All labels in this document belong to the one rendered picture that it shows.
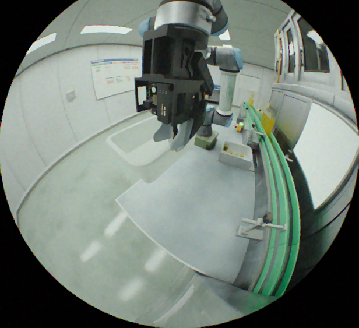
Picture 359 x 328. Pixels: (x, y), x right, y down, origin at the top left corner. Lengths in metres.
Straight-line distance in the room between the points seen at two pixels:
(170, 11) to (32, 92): 3.34
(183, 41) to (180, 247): 0.56
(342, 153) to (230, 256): 0.57
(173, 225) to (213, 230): 0.17
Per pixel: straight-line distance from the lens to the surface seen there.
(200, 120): 0.17
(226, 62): 0.60
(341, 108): 0.59
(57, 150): 3.44
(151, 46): 0.15
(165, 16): 0.16
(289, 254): 0.48
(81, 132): 3.43
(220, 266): 0.52
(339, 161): 0.53
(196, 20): 0.15
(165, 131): 0.21
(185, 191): 0.56
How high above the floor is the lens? 1.24
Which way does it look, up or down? 37 degrees down
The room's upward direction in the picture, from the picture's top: straight up
